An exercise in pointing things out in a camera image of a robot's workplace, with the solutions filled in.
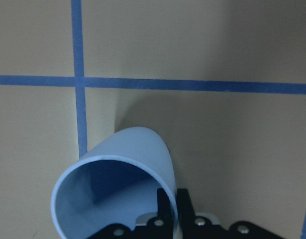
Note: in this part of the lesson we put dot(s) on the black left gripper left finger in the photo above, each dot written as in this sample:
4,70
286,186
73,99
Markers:
156,227

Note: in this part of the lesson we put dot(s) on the blue cup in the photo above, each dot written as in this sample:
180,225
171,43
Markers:
115,182

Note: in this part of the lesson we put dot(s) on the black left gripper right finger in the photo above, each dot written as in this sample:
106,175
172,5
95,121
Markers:
201,227

